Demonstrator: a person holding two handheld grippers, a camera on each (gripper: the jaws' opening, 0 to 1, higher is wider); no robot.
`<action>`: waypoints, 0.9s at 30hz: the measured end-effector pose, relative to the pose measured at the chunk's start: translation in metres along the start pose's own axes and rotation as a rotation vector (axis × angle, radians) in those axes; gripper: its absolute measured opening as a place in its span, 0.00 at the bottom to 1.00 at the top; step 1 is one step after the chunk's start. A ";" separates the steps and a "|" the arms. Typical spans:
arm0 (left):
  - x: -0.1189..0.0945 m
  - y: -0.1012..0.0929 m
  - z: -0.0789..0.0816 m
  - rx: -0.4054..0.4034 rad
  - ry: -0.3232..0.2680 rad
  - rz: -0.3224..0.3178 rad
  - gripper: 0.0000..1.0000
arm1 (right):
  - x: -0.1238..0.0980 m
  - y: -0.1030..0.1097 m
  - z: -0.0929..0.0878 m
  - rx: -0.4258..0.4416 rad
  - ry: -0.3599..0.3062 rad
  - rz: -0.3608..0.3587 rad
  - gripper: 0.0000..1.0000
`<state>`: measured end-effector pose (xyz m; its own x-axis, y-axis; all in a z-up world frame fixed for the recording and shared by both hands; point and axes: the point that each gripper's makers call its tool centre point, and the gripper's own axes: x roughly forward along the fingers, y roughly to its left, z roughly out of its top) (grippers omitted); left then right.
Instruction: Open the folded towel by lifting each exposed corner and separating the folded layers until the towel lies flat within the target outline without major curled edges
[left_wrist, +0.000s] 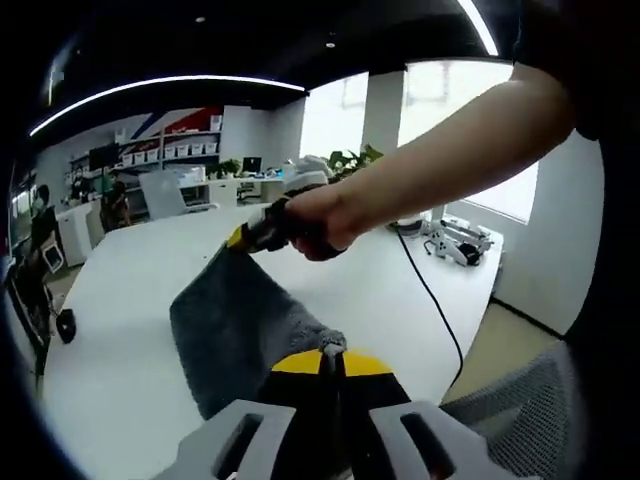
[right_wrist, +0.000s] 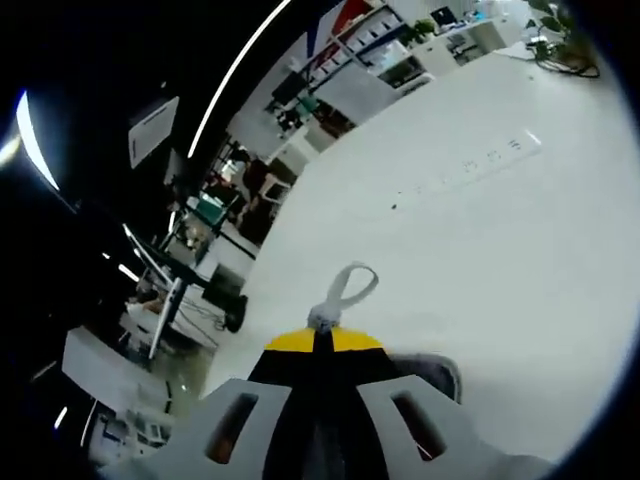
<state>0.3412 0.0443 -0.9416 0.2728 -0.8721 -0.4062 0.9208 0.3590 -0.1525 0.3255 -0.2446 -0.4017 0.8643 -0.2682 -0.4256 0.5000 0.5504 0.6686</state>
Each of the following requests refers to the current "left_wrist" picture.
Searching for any grey mesh office chair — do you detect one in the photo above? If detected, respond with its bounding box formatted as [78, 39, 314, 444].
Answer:
[439, 343, 579, 480]

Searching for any white chair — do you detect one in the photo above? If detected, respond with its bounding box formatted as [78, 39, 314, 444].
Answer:
[41, 243, 66, 275]

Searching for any shelf with white bins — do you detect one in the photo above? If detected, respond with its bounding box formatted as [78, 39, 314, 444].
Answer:
[113, 113, 225, 167]

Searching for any grey white rounded device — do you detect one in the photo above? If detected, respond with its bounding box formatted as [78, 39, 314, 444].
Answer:
[394, 216, 427, 242]

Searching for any black monitor on stand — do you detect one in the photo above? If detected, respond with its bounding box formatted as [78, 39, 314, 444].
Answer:
[88, 143, 121, 170]

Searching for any white handheld device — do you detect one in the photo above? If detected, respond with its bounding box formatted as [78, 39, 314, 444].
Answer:
[423, 227, 470, 267]

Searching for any long white counter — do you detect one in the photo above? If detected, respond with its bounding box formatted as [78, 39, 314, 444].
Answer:
[179, 174, 287, 212]

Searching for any small potted green plant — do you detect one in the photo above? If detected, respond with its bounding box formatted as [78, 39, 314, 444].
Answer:
[206, 158, 242, 181]

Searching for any black stand base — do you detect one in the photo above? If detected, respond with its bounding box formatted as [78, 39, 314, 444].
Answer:
[56, 308, 80, 345]

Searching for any white cabinet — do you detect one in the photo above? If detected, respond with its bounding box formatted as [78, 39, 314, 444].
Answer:
[54, 199, 107, 267]

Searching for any grey towel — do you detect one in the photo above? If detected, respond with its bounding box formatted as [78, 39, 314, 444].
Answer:
[168, 239, 347, 421]

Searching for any large potted green plant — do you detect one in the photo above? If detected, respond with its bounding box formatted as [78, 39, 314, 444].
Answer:
[319, 143, 387, 177]

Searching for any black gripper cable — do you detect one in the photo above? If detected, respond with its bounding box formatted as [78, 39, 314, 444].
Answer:
[393, 227, 464, 401]

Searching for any long ceiling light strip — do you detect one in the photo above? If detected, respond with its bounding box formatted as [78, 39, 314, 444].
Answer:
[455, 0, 502, 57]
[28, 74, 307, 137]

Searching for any person's right hand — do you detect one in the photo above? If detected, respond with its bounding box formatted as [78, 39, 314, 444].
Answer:
[287, 182, 365, 262]

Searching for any white black tabletop device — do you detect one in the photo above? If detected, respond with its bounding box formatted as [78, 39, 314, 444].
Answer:
[442, 216, 497, 260]

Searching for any person's dark clothed body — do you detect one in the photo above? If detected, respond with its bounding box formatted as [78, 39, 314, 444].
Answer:
[509, 0, 640, 361]

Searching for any white tilted board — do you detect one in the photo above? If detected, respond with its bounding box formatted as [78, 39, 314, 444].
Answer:
[138, 169, 187, 220]

